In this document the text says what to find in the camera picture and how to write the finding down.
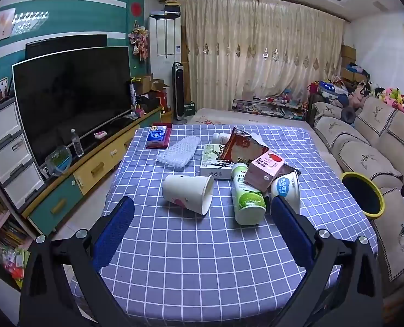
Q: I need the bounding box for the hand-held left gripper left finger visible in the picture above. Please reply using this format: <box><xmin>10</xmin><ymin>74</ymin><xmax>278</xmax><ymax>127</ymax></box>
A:
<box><xmin>18</xmin><ymin>196</ymin><xmax>136</xmax><ymax>327</ymax></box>

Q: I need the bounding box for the cream floral mat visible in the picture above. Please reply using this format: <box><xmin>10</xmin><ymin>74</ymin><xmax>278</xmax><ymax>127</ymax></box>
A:
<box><xmin>188</xmin><ymin>108</ymin><xmax>308</xmax><ymax>133</ymax></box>

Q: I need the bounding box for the black neck pillow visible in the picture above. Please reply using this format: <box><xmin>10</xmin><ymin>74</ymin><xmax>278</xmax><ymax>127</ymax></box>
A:
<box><xmin>340</xmin><ymin>105</ymin><xmax>356</xmax><ymax>123</ymax></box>

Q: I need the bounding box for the green white cardboard box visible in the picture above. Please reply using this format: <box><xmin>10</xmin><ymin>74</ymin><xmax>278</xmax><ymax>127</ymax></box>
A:
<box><xmin>200</xmin><ymin>144</ymin><xmax>233</xmax><ymax>180</ymax></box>

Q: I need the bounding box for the blue star-patterned bag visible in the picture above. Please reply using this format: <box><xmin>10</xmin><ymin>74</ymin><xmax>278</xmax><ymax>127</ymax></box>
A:
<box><xmin>318</xmin><ymin>81</ymin><xmax>339</xmax><ymax>98</ymax></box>

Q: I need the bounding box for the white standing air conditioner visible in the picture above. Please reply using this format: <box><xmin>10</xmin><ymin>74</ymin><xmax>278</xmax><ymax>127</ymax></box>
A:
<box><xmin>149</xmin><ymin>11</ymin><xmax>182</xmax><ymax>110</ymax></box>

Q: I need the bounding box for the black tower fan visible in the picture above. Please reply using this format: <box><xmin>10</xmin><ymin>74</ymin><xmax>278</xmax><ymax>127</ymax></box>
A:
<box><xmin>172</xmin><ymin>61</ymin><xmax>188</xmax><ymax>125</ymax></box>

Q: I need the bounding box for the white paper cup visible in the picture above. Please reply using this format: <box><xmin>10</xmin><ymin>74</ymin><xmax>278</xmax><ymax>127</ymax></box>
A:
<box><xmin>162</xmin><ymin>174</ymin><xmax>215</xmax><ymax>216</ymax></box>

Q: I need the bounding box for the flat black television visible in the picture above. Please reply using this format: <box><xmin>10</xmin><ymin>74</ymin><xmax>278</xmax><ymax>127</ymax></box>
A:
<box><xmin>25</xmin><ymin>35</ymin><xmax>108</xmax><ymax>60</ymax></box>

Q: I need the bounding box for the yellow-rimmed black bin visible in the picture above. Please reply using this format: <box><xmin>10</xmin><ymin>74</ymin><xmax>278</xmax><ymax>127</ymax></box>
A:
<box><xmin>340</xmin><ymin>171</ymin><xmax>387</xmax><ymax>219</ymax></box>

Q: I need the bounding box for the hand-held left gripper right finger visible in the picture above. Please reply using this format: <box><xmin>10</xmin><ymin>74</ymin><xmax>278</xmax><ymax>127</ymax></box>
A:
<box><xmin>270</xmin><ymin>196</ymin><xmax>385</xmax><ymax>327</ymax></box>

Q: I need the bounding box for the blue tissue pack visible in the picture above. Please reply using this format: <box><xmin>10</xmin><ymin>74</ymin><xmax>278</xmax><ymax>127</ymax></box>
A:
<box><xmin>146</xmin><ymin>127</ymin><xmax>168</xmax><ymax>145</ymax></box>

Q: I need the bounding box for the cluttered glass coffee table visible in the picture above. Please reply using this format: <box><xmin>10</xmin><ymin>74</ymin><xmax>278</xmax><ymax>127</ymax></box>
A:
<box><xmin>232</xmin><ymin>93</ymin><xmax>306</xmax><ymax>120</ymax></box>

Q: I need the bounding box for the green label drink bottle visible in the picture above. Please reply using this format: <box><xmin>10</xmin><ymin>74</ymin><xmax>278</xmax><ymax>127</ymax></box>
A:
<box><xmin>231</xmin><ymin>163</ymin><xmax>267</xmax><ymax>226</ymax></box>

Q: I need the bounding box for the brown wooden board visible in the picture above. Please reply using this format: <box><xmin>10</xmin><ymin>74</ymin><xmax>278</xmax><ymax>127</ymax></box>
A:
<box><xmin>181</xmin><ymin>46</ymin><xmax>192</xmax><ymax>101</ymax></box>

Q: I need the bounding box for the shelf of books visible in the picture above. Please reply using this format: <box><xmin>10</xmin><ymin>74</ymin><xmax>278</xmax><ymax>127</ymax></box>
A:
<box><xmin>0</xmin><ymin>174</ymin><xmax>35</xmax><ymax>290</ymax></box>

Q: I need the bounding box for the yellow green television stand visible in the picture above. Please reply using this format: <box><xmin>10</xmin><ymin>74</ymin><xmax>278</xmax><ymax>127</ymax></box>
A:
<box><xmin>21</xmin><ymin>105</ymin><xmax>163</xmax><ymax>235</ymax></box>

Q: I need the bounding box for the pile of plush toys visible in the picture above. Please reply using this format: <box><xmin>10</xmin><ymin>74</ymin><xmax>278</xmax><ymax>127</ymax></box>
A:
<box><xmin>347</xmin><ymin>82</ymin><xmax>404</xmax><ymax>120</ymax></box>

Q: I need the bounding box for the red white snack bag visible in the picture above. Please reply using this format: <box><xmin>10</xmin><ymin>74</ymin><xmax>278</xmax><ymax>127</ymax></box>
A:
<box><xmin>220</xmin><ymin>126</ymin><xmax>270</xmax><ymax>171</ymax></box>

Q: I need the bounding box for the clear water bottle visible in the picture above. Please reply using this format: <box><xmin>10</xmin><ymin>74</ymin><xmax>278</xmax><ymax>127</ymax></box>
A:
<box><xmin>70</xmin><ymin>129</ymin><xmax>84</xmax><ymax>158</ymax></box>

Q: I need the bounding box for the blue checked tablecloth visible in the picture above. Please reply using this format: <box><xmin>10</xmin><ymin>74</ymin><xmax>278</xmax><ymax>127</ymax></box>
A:
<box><xmin>70</xmin><ymin>124</ymin><xmax>380</xmax><ymax>327</ymax></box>

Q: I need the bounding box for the open cardboard box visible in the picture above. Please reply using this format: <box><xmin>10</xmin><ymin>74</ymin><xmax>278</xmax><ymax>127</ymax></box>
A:
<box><xmin>134</xmin><ymin>74</ymin><xmax>170</xmax><ymax>98</ymax></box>

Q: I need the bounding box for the beige sofa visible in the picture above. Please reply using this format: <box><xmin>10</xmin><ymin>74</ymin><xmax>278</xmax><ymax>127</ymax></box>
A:
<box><xmin>307</xmin><ymin>95</ymin><xmax>404</xmax><ymax>297</ymax></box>

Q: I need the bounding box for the pink flower wall decoration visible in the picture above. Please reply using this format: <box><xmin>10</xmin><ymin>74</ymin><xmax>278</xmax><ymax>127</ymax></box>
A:
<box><xmin>128</xmin><ymin>20</ymin><xmax>150</xmax><ymax>62</ymax></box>

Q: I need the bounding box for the beige embroidered curtain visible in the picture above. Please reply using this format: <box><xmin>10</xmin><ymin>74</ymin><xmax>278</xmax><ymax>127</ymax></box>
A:
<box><xmin>181</xmin><ymin>0</ymin><xmax>345</xmax><ymax>111</ymax></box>

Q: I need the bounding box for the large curved black television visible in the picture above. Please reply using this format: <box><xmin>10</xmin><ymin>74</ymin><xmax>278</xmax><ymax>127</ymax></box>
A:
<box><xmin>12</xmin><ymin>46</ymin><xmax>133</xmax><ymax>167</ymax></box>

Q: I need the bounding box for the white plastic drawer cabinet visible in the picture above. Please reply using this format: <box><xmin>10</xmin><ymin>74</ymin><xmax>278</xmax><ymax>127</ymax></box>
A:
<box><xmin>0</xmin><ymin>97</ymin><xmax>47</xmax><ymax>212</ymax></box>

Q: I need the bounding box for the pink drink carton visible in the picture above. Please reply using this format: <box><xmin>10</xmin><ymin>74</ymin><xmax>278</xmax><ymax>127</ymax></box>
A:
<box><xmin>248</xmin><ymin>150</ymin><xmax>286</xmax><ymax>191</ymax></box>

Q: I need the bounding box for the clear glass bowl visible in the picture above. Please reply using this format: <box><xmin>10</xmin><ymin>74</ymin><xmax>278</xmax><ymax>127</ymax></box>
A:
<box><xmin>44</xmin><ymin>145</ymin><xmax>73</xmax><ymax>177</ymax></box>

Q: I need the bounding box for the white blue yogurt cup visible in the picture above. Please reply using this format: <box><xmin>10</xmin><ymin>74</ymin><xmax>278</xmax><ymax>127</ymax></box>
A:
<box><xmin>270</xmin><ymin>172</ymin><xmax>301</xmax><ymax>217</ymax></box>

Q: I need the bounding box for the stack of cardboard boxes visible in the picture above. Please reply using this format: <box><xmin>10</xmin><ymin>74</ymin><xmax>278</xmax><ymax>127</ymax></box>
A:
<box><xmin>340</xmin><ymin>45</ymin><xmax>357</xmax><ymax>80</ymax></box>

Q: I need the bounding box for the dark flat box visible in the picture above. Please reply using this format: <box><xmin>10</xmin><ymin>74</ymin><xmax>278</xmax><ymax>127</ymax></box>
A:
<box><xmin>164</xmin><ymin>1</ymin><xmax>182</xmax><ymax>16</ymax></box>

